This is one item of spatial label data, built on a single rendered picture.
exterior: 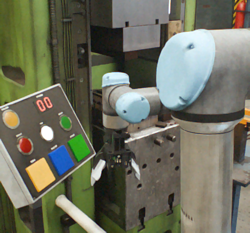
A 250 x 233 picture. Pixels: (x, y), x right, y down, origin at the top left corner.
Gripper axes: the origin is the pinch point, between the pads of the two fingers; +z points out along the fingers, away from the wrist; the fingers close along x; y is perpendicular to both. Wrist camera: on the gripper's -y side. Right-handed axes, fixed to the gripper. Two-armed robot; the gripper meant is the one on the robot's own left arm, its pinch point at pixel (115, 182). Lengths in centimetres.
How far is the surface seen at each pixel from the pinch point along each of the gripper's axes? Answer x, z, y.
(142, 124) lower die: 22, 0, -45
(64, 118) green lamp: -13.7, -16.6, -16.1
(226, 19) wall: 449, 31, -776
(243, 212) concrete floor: 110, 94, -93
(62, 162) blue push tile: -15.7, -6.8, -4.0
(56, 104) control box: -15.9, -21.2, -18.3
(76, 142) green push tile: -10.3, -9.2, -12.7
